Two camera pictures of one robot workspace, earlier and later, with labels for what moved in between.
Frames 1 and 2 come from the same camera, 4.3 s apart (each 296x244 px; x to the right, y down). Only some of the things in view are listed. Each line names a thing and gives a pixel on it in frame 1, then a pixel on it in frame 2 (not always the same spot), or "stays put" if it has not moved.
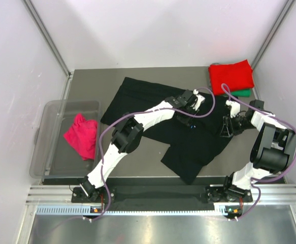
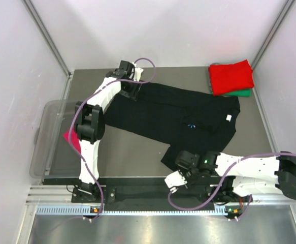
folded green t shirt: [242, 93] stays put
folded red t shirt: [238, 75] stays put
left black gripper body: [185, 118] -> [131, 90]
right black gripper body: [238, 124] -> [191, 175]
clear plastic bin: [54, 156] stays put
